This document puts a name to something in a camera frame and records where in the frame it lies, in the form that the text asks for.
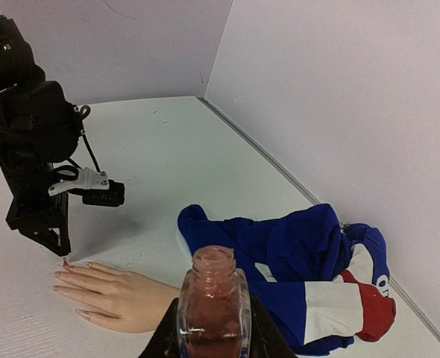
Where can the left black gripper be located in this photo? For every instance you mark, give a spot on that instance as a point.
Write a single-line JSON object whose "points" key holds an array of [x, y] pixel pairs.
{"points": [[39, 216]]}

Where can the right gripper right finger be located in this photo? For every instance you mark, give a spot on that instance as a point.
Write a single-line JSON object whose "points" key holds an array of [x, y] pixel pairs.
{"points": [[266, 340]]}

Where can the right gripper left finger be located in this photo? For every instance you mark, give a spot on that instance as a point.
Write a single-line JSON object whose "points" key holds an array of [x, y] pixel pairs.
{"points": [[164, 342]]}

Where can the pink nail polish bottle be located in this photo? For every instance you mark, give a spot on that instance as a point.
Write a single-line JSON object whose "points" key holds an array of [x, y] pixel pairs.
{"points": [[214, 308]]}

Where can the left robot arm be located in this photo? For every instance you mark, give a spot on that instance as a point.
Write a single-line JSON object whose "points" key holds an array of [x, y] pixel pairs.
{"points": [[38, 128]]}

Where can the mannequin hand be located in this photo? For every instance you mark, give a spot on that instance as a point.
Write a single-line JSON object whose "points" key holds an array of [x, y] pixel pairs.
{"points": [[123, 301]]}

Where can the blue red white jacket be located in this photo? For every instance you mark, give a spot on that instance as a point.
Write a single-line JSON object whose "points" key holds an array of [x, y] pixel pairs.
{"points": [[324, 284]]}

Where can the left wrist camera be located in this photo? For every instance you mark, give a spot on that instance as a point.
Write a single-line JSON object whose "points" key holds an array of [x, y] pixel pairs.
{"points": [[95, 188]]}

